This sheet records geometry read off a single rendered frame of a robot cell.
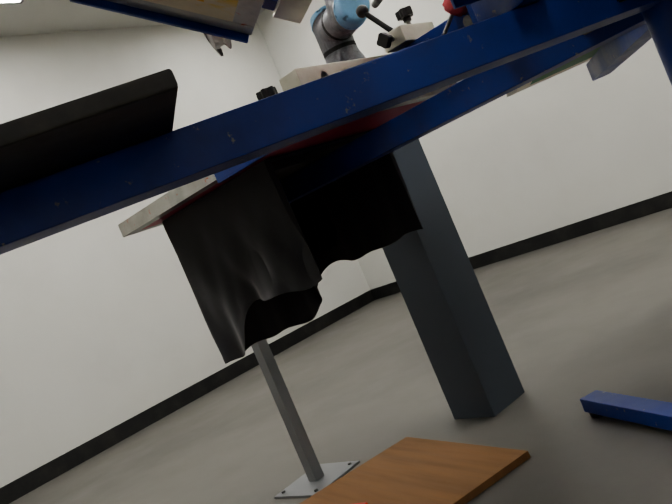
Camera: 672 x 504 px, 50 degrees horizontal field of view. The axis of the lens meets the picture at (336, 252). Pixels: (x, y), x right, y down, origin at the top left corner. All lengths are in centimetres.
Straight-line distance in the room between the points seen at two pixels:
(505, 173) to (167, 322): 290
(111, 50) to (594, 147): 384
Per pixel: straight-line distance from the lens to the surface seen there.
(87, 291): 540
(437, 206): 238
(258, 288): 178
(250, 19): 126
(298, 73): 135
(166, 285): 569
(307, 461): 246
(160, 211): 186
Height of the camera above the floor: 73
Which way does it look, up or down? 1 degrees down
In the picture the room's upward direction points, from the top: 23 degrees counter-clockwise
